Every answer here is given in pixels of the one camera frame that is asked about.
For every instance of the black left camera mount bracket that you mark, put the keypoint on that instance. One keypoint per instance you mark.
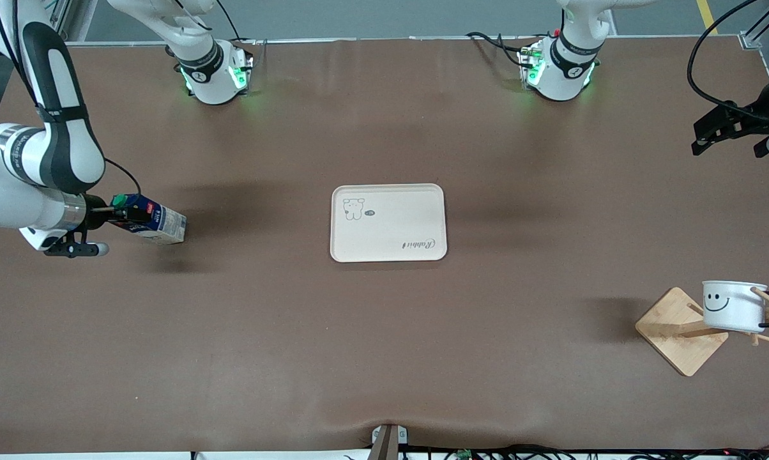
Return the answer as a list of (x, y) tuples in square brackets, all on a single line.
[(762, 145)]

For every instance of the black right camera mount bracket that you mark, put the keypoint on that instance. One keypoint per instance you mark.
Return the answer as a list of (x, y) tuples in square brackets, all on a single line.
[(68, 246)]

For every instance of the cream plastic Rabbit tray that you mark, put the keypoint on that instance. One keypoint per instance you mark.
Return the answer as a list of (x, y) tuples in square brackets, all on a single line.
[(397, 223)]

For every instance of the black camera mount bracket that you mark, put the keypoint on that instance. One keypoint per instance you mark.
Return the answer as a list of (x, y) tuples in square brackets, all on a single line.
[(68, 246), (762, 145)]

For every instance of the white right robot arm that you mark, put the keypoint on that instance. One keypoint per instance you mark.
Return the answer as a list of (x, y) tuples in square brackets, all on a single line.
[(52, 160)]

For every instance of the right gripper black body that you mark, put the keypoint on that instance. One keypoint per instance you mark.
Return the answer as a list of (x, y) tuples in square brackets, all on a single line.
[(96, 213)]

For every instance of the dark blue milk carton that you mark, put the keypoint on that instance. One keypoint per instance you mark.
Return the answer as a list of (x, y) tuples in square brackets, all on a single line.
[(164, 227)]

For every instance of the wooden cup rack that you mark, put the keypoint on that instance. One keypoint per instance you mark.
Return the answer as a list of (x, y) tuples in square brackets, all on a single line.
[(672, 329)]

